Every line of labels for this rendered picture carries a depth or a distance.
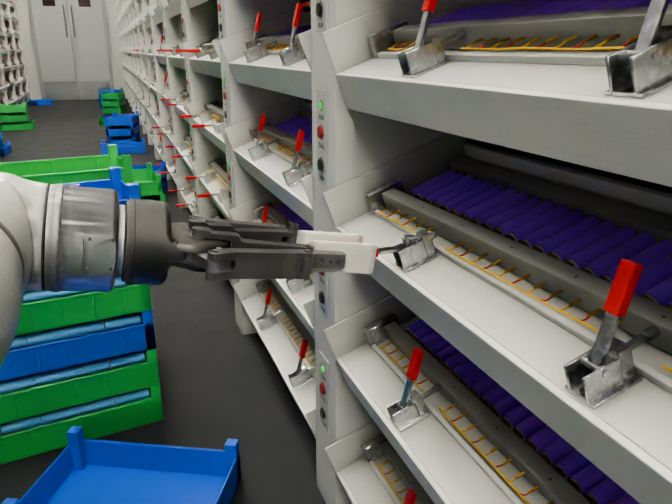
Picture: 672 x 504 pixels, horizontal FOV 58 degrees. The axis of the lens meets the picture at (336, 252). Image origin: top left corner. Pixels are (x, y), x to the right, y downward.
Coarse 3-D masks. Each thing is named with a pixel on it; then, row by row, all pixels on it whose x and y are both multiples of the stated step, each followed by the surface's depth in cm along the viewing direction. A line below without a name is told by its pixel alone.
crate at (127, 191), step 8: (112, 168) 120; (120, 168) 121; (112, 176) 121; (120, 176) 121; (80, 184) 120; (88, 184) 120; (96, 184) 121; (104, 184) 122; (112, 184) 121; (120, 184) 122; (128, 184) 106; (136, 184) 106; (120, 192) 122; (128, 192) 106; (136, 192) 106; (120, 200) 105; (128, 200) 106
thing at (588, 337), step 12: (444, 252) 62; (468, 264) 58; (480, 276) 56; (492, 276) 55; (504, 288) 53; (528, 300) 50; (540, 312) 49; (552, 312) 48; (564, 324) 46; (576, 324) 45; (588, 336) 44; (636, 360) 40; (636, 372) 40; (648, 372) 39; (660, 384) 38
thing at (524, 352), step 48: (432, 144) 80; (336, 192) 78; (624, 192) 55; (384, 240) 71; (432, 240) 67; (432, 288) 58; (480, 288) 55; (528, 288) 53; (480, 336) 49; (528, 336) 47; (576, 336) 45; (624, 336) 44; (528, 384) 44; (576, 432) 41; (624, 432) 36; (624, 480) 37
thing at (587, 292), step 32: (384, 192) 78; (448, 224) 63; (480, 256) 58; (512, 256) 54; (544, 256) 52; (544, 288) 51; (576, 288) 47; (608, 288) 45; (576, 320) 45; (640, 320) 41
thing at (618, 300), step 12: (624, 264) 38; (636, 264) 37; (624, 276) 38; (636, 276) 37; (612, 288) 38; (624, 288) 38; (612, 300) 38; (624, 300) 38; (612, 312) 38; (624, 312) 38; (612, 324) 38; (600, 336) 39; (612, 336) 38; (600, 348) 39; (588, 360) 40; (600, 360) 39
